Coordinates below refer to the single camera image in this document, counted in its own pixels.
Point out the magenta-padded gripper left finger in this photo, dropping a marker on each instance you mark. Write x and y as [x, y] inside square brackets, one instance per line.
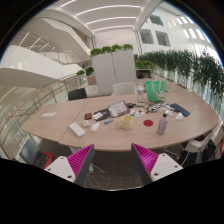
[63, 166]

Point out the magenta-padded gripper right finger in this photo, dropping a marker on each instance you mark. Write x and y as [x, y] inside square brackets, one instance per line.
[161, 165]

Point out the lilac bottle with black cap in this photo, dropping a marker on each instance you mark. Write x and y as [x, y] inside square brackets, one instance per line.
[162, 125]

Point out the open laptop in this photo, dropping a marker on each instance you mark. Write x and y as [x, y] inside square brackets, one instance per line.
[31, 153]

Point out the white power strip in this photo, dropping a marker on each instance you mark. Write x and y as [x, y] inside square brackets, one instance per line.
[77, 129]

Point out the white swivel chair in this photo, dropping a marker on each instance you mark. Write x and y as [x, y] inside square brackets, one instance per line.
[196, 146]

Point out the small white charger block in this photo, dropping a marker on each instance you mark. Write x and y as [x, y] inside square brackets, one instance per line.
[86, 123]

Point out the white computer mouse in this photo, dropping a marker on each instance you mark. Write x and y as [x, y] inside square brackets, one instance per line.
[95, 126]

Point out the small white packet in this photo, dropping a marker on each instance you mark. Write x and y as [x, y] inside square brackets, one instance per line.
[179, 116]

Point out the white printed card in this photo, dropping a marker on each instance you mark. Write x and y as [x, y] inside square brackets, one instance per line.
[169, 113]

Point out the white sheet of paper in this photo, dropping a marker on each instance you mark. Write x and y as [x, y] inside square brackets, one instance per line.
[49, 114]

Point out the pale yellow mug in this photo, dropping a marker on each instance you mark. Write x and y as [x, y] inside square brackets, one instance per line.
[127, 122]

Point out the small red and black case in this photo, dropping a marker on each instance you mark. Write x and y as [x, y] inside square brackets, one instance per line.
[88, 116]

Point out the colourful sticker sheet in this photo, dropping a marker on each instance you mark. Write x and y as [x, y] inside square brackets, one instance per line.
[137, 112]

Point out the dark blue flat case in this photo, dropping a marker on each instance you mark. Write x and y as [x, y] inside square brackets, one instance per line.
[180, 109]

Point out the small teal tube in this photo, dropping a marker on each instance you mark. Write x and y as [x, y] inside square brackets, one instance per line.
[108, 121]

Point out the black folder with white label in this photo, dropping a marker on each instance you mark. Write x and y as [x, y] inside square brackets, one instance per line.
[104, 113]

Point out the black power adapter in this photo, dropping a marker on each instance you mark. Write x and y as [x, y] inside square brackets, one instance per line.
[131, 105]

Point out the clear shaker bottle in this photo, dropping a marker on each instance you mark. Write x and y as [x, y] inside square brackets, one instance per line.
[140, 95]

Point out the black chair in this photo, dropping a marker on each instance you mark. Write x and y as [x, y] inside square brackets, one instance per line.
[77, 94]

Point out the green tote bag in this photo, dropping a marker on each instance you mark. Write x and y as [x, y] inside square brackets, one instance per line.
[152, 91]

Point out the small planter with green plants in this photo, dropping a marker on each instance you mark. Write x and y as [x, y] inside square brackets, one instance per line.
[89, 71]

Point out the long green hedge planter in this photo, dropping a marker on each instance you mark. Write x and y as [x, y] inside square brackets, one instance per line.
[193, 66]

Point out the white cabinet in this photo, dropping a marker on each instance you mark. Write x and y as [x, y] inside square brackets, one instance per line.
[113, 71]

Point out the green plants atop cabinet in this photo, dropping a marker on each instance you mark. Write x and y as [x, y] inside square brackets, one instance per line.
[111, 49]

